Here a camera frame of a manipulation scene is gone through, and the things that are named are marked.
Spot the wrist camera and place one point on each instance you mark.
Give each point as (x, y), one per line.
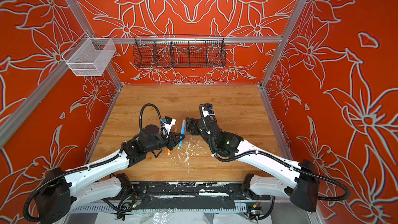
(166, 125)
(208, 109)

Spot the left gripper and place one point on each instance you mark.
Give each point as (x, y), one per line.
(172, 139)

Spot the black wire basket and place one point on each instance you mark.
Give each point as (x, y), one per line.
(182, 51)

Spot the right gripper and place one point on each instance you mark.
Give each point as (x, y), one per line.
(191, 124)

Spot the blue highlighter pen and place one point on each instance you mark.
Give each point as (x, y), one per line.
(182, 137)

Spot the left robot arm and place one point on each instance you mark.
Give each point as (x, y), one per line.
(62, 191)

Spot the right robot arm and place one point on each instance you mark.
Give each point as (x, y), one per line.
(298, 181)

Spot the white mesh basket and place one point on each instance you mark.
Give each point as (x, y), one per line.
(89, 56)

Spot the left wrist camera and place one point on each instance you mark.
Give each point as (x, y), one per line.
(166, 125)

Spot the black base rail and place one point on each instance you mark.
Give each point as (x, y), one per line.
(184, 195)

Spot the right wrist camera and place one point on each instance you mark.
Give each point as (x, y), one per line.
(208, 109)

